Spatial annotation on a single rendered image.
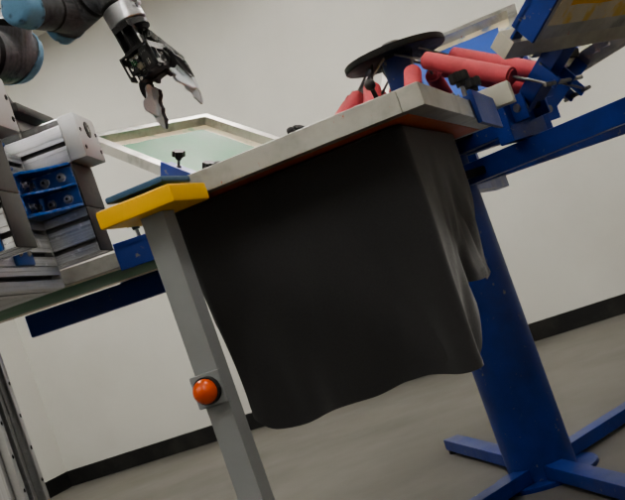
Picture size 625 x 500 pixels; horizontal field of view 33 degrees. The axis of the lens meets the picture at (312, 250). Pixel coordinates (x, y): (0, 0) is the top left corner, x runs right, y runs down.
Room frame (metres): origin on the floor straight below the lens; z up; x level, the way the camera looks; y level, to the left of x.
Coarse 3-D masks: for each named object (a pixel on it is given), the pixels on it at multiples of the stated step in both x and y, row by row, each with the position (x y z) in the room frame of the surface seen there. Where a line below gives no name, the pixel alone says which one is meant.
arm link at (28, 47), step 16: (0, 0) 2.14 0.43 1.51; (0, 16) 2.13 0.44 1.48; (0, 32) 2.13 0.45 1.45; (16, 32) 2.15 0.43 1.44; (32, 32) 2.20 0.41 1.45; (16, 48) 2.15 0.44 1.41; (32, 48) 2.19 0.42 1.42; (16, 64) 2.15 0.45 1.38; (32, 64) 2.20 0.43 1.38; (16, 80) 2.20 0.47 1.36
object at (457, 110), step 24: (384, 96) 1.64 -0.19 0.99; (408, 96) 1.63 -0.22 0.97; (432, 96) 1.70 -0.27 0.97; (456, 96) 1.94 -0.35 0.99; (336, 120) 1.67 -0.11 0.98; (360, 120) 1.65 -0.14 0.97; (384, 120) 1.65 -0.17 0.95; (456, 120) 2.01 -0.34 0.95; (264, 144) 1.71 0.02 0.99; (288, 144) 1.69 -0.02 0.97; (312, 144) 1.68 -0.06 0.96; (216, 168) 1.74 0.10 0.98; (240, 168) 1.72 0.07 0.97; (264, 168) 1.71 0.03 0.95
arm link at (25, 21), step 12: (12, 0) 1.94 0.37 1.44; (24, 0) 1.93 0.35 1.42; (36, 0) 1.95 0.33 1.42; (48, 0) 1.98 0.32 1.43; (60, 0) 2.01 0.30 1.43; (12, 12) 1.95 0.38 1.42; (24, 12) 1.93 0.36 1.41; (36, 12) 1.95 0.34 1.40; (48, 12) 1.98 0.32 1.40; (60, 12) 2.01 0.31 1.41; (12, 24) 1.95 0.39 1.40; (24, 24) 1.95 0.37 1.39; (36, 24) 1.97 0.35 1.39; (48, 24) 2.00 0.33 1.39; (60, 24) 2.03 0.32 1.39
